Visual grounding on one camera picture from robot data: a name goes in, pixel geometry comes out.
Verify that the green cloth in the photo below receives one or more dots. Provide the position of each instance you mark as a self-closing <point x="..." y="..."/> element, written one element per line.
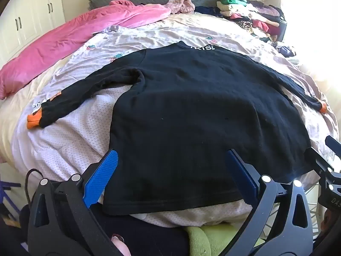
<point x="210" y="240"/>

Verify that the pink blanket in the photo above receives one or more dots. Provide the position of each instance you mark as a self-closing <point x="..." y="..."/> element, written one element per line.
<point x="66" y="40"/>

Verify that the pink knitted garment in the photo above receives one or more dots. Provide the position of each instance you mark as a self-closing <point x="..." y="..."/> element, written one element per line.
<point x="181" y="5"/>

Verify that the sheer white curtain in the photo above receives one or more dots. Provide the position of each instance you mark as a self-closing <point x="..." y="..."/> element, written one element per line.
<point x="311" y="18"/>

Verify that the printed pale pink quilt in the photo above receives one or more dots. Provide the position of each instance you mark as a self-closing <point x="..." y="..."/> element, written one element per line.
<point x="80" y="128"/>

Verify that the cream wardrobe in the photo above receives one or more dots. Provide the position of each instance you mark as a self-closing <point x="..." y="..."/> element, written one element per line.
<point x="24" y="18"/>

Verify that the small dark blue cloth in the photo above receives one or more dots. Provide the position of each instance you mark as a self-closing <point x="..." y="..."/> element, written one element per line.
<point x="285" y="50"/>

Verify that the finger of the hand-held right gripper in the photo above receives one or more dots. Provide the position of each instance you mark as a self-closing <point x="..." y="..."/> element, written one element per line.
<point x="319" y="162"/>
<point x="334" y="144"/>

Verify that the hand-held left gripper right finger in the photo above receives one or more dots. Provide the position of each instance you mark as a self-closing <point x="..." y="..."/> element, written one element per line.
<point x="239" y="176"/>

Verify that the blue metal rack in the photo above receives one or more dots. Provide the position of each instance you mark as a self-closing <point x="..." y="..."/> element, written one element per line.
<point x="6" y="197"/>

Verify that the person's left hand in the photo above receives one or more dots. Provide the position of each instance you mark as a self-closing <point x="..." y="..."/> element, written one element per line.
<point x="120" y="246"/>

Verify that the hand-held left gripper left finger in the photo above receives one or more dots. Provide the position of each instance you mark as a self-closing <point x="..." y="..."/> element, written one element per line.
<point x="102" y="176"/>

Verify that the black long-sleeve sweater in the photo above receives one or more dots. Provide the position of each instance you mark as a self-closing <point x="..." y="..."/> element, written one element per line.
<point x="191" y="112"/>

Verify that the pile of folded clothes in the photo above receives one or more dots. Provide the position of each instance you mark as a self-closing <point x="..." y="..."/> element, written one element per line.
<point x="247" y="16"/>

